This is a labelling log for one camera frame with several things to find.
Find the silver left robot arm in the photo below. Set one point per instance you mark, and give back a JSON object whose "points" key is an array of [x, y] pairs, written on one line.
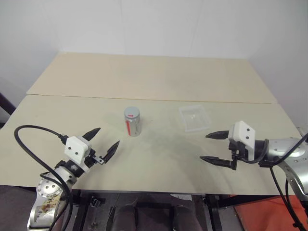
{"points": [[47, 188]]}

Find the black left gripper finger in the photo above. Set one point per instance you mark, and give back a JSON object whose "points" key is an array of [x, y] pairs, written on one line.
{"points": [[111, 152], [92, 133]]}

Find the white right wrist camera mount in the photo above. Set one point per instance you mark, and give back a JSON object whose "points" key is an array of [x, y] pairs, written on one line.
{"points": [[243, 131]]}

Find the dark brown furniture piece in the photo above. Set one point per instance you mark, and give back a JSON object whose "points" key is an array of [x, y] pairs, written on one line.
{"points": [[6, 108]]}

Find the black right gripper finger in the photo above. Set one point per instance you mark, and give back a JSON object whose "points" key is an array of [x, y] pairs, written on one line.
{"points": [[219, 135], [216, 161]]}

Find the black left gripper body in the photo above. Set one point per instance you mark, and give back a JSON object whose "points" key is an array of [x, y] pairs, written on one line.
{"points": [[91, 158]]}

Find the black metal table frame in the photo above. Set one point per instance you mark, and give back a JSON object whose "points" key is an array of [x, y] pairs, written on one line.
{"points": [[214, 211]]}

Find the grey jar lid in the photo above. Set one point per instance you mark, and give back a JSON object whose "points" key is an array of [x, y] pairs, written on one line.
{"points": [[132, 112]]}

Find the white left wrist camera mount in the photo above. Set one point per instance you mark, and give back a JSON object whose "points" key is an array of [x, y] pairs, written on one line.
{"points": [[75, 146]]}

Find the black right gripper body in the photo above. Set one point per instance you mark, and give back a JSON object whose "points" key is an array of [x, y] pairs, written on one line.
{"points": [[238, 150]]}

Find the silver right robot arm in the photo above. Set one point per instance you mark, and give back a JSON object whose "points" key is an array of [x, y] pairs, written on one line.
{"points": [[284, 149]]}

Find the clear plastic tray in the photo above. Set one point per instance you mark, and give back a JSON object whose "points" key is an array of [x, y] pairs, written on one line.
{"points": [[195, 118]]}

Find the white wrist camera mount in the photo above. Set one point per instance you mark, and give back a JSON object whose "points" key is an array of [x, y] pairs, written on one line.
{"points": [[243, 131], [75, 146]]}

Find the silver red can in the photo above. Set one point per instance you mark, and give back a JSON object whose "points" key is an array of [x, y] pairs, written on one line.
{"points": [[134, 128]]}

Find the orange floor mat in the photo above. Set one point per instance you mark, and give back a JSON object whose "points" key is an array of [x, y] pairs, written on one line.
{"points": [[260, 214]]}

